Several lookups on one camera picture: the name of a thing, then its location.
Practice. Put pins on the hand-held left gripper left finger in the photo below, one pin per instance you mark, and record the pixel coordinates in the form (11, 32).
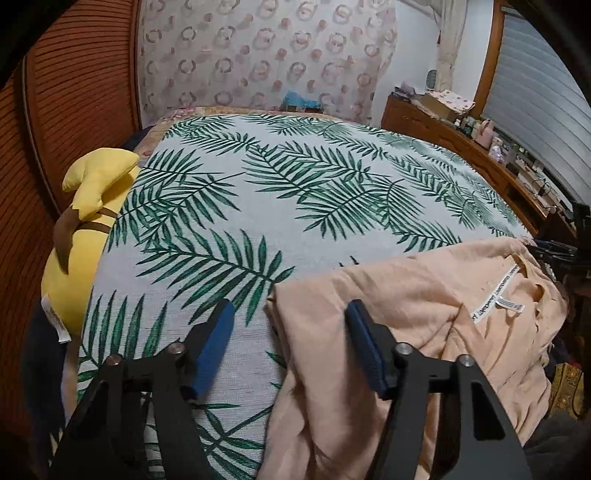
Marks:
(212, 346)

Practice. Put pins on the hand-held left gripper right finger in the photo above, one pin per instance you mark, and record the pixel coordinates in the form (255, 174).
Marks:
(364, 350)

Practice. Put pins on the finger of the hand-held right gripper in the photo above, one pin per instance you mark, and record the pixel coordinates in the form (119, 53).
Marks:
(554, 254)

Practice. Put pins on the peach printed t-shirt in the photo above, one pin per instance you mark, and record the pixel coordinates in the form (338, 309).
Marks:
(415, 295)

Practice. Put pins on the yellow patterned cloth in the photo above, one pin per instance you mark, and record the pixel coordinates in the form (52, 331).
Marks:
(572, 387)

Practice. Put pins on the grey window blind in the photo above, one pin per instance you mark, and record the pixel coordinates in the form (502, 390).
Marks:
(531, 101)

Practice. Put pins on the row of cosmetic bottles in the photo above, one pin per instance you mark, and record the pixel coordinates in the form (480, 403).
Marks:
(466, 125)

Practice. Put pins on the dark blue bed sheet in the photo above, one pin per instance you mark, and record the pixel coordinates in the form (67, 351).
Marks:
(46, 378)

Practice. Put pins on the palm leaf print blanket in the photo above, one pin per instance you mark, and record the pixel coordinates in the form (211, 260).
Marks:
(277, 184)

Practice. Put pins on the spotted white cloth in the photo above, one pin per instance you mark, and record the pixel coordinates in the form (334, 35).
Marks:
(455, 100)

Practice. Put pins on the cardboard box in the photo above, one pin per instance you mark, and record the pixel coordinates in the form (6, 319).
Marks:
(434, 108)

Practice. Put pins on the wooden sideboard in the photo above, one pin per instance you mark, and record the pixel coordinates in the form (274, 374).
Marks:
(415, 120)

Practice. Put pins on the yellow plush toy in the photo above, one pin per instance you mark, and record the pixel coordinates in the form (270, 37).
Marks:
(92, 184)

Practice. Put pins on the small round fan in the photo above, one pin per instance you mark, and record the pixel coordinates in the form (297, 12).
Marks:
(431, 79)

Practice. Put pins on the beige tied window curtain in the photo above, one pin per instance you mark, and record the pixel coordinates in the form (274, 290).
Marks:
(450, 55)

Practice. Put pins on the floral bedspread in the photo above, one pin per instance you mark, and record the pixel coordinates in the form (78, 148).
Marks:
(194, 110)

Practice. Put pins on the small dark box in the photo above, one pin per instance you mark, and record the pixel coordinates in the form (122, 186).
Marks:
(307, 109)

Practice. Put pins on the blue packet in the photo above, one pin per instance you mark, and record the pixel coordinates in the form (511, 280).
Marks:
(300, 98)

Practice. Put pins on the wooden louvred wardrobe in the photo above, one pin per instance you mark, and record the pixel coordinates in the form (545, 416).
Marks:
(69, 92)

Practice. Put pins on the circle print sheer curtain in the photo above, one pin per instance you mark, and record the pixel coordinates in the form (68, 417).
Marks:
(258, 55)

